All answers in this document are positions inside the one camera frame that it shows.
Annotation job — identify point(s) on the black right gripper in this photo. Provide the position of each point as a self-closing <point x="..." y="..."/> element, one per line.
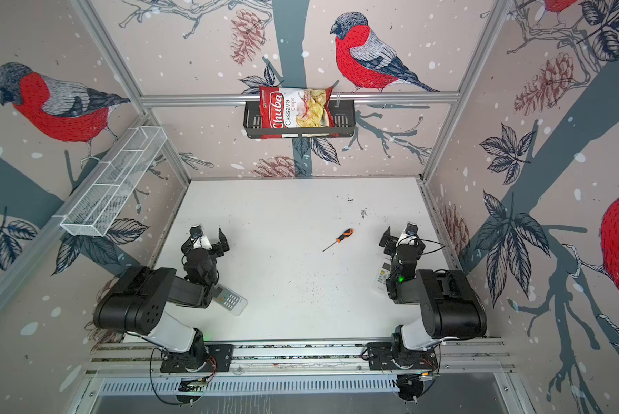
<point x="402" y="246"/>

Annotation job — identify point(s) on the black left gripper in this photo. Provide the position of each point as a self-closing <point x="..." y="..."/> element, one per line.
<point x="206" y="247"/>

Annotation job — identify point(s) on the orange black screwdriver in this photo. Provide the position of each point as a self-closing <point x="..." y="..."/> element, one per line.
<point x="344" y="235"/>

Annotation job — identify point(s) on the white remote control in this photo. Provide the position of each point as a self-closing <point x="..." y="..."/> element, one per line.
<point x="229" y="300"/>

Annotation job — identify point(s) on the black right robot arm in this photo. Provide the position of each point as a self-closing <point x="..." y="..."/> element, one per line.
<point x="449" y="309"/>

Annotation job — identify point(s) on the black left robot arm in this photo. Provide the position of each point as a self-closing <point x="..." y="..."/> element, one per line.
<point x="136" y="305"/>

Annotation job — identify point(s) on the white air conditioner remote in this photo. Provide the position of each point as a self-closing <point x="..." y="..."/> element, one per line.
<point x="379" y="283"/>

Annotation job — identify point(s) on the red cassava chips bag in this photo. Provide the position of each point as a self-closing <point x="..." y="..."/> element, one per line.
<point x="295" y="108"/>

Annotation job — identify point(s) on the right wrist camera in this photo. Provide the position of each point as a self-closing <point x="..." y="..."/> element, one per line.
<point x="409" y="235"/>

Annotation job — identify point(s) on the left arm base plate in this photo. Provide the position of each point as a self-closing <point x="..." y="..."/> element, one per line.
<point x="211" y="358"/>

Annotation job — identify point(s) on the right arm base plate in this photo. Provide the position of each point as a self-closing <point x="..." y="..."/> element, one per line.
<point x="386" y="356"/>

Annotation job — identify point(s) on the black wire basket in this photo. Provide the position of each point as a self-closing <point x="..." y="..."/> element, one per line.
<point x="336" y="119"/>

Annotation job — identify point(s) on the white mesh wall shelf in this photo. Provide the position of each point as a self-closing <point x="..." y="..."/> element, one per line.
<point x="101" y="204"/>

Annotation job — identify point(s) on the aluminium mounting rail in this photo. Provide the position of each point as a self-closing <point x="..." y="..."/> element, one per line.
<point x="353" y="356"/>

